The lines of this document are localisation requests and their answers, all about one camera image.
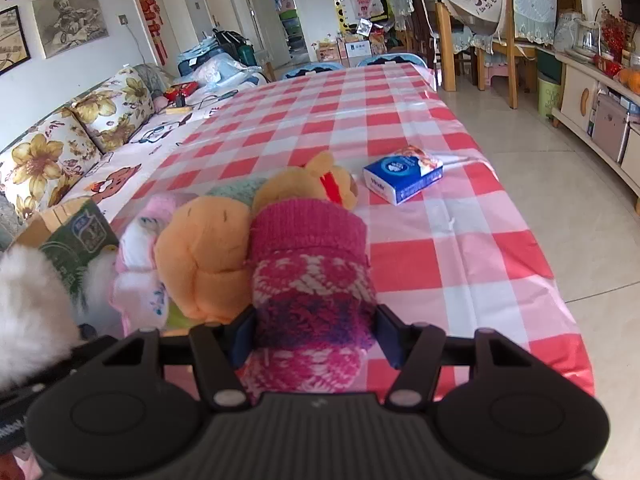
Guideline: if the white tv cabinet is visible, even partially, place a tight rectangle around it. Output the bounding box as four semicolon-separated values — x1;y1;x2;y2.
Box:
552;53;639;194

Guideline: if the sofa with cartoon cover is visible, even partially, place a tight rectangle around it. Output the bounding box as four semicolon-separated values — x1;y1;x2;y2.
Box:
1;61;268;248

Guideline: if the pink white baby cloth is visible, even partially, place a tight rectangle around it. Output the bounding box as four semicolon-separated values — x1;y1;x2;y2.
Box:
110;193;192;335

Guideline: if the green waste bin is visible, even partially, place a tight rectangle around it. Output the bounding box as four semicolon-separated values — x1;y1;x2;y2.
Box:
537;74;562;118

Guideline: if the red checkered tablecloth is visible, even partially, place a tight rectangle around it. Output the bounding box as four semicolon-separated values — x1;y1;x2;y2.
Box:
101;64;594;392

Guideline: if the teal fuzzy hat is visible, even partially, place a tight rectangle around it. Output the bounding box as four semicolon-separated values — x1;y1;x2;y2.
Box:
206;178;267;208

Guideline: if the black white framed drawing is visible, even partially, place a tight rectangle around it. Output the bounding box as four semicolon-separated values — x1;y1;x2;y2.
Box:
32;0;108;58

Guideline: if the floral cushion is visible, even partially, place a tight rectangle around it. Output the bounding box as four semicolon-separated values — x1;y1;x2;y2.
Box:
70;67;155;153
1;106;102;220

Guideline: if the wooden dining chair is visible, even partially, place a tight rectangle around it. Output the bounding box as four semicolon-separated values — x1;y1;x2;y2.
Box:
475;0;558;110

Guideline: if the floral cushion far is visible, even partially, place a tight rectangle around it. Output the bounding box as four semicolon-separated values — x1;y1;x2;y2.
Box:
70;67;155;153

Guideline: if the orange plush bear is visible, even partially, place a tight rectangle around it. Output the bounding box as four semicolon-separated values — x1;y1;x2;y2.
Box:
154;151;357;323

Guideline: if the floral cushion near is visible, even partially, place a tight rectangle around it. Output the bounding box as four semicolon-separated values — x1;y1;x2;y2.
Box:
1;106;102;220

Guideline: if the pink knitted sock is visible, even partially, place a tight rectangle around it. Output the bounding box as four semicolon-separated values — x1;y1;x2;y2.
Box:
240;198;378;399

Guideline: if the white fluffy plush toy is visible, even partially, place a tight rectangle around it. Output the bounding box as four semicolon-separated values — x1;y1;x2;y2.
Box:
0;245;124;391

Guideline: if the cardboard box with green print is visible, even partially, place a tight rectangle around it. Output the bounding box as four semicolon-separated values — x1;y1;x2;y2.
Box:
12;197;118;299

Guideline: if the blue tissue pack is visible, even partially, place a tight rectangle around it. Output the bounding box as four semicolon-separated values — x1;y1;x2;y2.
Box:
362;145;444;206

